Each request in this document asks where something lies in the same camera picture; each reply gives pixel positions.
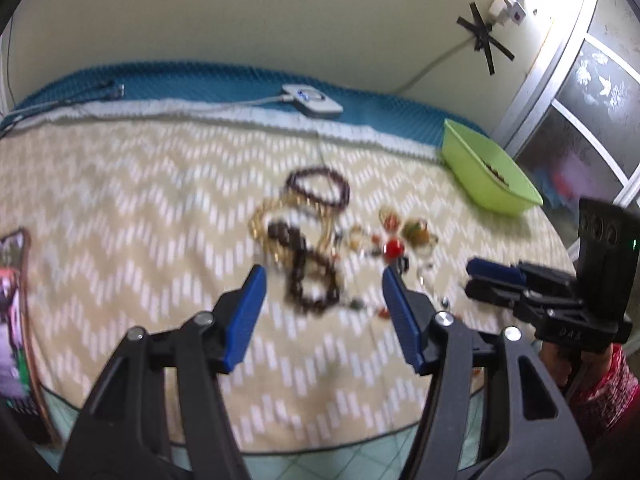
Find person's right forearm red sleeve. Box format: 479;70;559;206
565;344;640;443

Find grey wall cable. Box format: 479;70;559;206
390;35;481;96

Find smartphone in brown case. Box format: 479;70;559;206
0;228;61;446

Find frosted glass sliding door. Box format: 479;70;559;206
492;0;640;261

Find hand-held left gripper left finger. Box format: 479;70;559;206
60;264;268;480

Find purple bead bracelet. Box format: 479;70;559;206
282;166;351;211

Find dark brown bead bracelet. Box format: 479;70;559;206
267;220;343;316

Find black cables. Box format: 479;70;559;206
0;81;126;136

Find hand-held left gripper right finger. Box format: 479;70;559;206
381;265;593;480

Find white charging cable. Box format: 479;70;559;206
215;95;288;111

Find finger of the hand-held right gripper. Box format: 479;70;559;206
465;280;583;326
466;258;578;288

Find green and orange ring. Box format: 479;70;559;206
402;219;438;252

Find person's right hand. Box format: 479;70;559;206
537;342;576;397

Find green plastic bowl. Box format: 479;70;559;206
440;118;544;217

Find teal mattress cover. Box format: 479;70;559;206
10;61;493;161

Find golden bead necklace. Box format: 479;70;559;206
250;199;341;261

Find white USB hub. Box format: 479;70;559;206
281;85;344;120

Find beige chevron blanket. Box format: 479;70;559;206
0;120;576;453

